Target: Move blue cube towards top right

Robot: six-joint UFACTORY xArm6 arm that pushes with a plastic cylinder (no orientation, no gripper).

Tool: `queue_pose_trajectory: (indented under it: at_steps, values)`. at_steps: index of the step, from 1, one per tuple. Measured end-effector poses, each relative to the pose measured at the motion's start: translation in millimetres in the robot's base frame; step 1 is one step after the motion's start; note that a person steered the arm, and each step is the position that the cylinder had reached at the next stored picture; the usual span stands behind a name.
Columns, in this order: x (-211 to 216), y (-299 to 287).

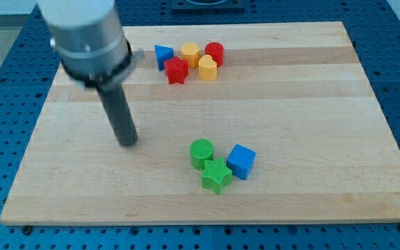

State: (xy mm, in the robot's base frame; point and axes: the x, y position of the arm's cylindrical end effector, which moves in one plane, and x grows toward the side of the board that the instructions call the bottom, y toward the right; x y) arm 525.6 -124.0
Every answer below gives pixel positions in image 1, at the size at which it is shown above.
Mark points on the red cylinder block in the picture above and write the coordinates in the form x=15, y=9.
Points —
x=216, y=51

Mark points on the yellow hexagon block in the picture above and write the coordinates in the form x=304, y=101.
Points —
x=191, y=53

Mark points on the yellow heart block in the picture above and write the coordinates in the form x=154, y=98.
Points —
x=207, y=68

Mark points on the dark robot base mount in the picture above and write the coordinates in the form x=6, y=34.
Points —
x=186, y=5

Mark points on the green star block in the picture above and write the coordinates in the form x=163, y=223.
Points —
x=216, y=175

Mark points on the blue cube block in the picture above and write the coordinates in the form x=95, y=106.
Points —
x=241, y=160

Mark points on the wooden board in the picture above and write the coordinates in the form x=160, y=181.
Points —
x=295, y=93

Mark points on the green cylinder block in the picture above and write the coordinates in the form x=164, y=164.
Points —
x=200, y=150

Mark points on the red star block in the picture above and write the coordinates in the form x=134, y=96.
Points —
x=176, y=70

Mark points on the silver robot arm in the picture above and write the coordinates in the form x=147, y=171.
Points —
x=94, y=51

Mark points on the blue triangle block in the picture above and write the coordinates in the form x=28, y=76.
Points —
x=163, y=54

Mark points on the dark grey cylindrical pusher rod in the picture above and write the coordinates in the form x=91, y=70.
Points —
x=118, y=113

